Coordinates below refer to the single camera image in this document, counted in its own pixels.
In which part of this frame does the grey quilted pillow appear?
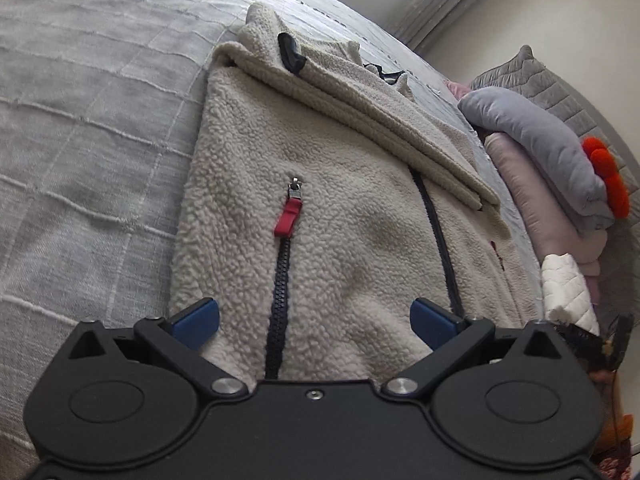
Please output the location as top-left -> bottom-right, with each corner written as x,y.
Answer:
467,45 -> 640,196

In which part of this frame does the red orange plush toy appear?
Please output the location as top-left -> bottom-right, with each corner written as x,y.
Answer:
581,137 -> 631,219

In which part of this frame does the cream fleece zip jacket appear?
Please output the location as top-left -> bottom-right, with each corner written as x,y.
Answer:
167,1 -> 543,386

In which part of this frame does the dark patterned cloth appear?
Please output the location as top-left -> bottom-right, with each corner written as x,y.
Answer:
552,314 -> 632,381

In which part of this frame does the beige curtain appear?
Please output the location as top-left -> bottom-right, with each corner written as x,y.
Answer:
382,0 -> 518,51

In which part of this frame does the light grey pillow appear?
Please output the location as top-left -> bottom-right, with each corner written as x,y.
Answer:
457,86 -> 616,233

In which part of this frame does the red orange cloth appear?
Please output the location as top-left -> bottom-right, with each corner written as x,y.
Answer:
597,400 -> 640,480

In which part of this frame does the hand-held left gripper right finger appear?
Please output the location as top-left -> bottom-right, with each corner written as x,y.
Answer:
380,297 -> 571,403

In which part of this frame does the grey checked bedspread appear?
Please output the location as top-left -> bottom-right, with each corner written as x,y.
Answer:
0,0 -> 546,466

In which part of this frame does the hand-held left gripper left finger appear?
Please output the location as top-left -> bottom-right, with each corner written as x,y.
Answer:
67,298 -> 249,401

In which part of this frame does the white quilted cushion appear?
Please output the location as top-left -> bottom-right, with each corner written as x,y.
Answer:
541,253 -> 601,336

